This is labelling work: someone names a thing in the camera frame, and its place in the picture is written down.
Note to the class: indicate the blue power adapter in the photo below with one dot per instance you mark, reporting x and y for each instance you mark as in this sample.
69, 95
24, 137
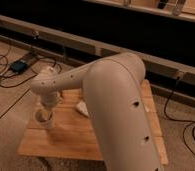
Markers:
18, 66

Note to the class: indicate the wooden table board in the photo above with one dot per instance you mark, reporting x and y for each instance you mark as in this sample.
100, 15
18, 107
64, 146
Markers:
70, 135

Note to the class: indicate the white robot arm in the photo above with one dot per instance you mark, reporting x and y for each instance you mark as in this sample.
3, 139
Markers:
111, 88

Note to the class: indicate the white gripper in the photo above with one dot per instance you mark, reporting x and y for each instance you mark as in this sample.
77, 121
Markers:
49, 100

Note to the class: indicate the wooden long rail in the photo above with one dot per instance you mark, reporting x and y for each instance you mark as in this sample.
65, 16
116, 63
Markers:
154, 64

